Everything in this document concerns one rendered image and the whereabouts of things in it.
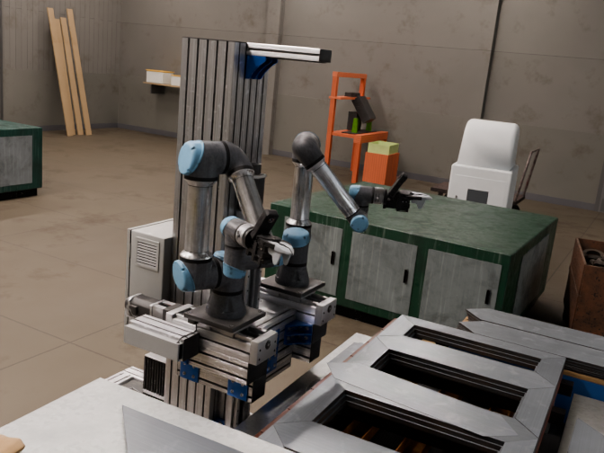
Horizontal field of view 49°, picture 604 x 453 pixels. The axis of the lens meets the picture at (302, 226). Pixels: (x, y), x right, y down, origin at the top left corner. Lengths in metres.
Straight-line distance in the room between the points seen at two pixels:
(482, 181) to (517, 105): 5.08
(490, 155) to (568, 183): 4.90
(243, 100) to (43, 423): 1.40
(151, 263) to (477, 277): 2.77
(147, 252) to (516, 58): 10.44
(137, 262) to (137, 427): 1.25
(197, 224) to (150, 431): 0.86
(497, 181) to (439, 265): 2.78
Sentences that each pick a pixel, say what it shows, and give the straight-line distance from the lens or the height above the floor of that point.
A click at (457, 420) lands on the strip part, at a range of 2.39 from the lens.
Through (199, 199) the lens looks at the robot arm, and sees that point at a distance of 2.32.
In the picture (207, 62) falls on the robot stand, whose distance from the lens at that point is 2.64.
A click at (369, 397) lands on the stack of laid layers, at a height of 0.86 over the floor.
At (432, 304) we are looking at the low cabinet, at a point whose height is 0.32.
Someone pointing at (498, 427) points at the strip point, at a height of 0.87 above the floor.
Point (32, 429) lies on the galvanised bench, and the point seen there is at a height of 1.05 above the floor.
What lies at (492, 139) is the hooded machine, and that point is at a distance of 7.81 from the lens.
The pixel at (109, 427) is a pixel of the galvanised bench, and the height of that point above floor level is 1.05.
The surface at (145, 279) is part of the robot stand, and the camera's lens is 2.89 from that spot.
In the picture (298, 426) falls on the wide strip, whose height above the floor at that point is 0.87.
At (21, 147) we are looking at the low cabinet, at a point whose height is 0.64.
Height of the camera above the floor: 1.97
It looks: 14 degrees down
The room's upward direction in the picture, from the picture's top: 6 degrees clockwise
